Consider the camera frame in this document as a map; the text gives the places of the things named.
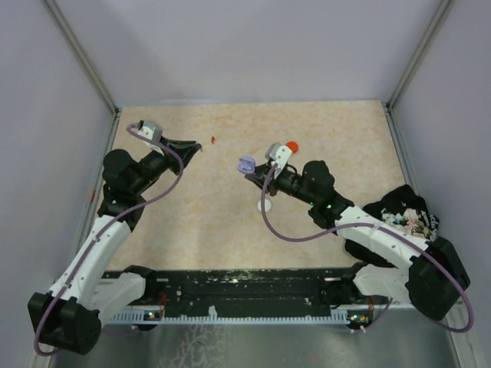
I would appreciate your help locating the purple round charging case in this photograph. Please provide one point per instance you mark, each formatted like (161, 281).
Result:
(246, 165)

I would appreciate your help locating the aluminium frame post right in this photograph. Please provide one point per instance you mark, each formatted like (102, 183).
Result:
(436, 22)

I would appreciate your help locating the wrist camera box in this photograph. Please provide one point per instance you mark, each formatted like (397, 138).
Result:
(279, 154)
(151, 133)

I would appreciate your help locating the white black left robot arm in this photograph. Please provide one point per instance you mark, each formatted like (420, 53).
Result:
(73, 312)

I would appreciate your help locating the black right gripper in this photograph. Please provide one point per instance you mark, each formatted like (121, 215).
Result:
(260, 174)

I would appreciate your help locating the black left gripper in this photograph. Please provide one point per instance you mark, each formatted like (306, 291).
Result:
(186, 149)

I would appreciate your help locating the aluminium frame post left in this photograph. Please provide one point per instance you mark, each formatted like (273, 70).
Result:
(81, 55)

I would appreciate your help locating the orange round charging case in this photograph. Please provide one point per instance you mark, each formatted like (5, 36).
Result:
(293, 146)

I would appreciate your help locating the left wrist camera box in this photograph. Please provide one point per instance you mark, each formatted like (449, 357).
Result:
(151, 133)

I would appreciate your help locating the white round charging case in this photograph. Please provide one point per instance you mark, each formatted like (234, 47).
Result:
(266, 206)

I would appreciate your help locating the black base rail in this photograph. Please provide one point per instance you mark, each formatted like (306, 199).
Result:
(276, 293)

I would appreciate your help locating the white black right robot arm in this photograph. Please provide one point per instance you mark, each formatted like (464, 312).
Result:
(425, 273)

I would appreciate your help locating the aluminium frame post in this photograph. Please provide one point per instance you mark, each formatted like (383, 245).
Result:
(81, 55)
(436, 22)

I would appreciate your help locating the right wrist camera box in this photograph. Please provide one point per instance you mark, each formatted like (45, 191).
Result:
(279, 154)

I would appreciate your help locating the black floral cloth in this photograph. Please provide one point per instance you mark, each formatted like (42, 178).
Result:
(402, 209)

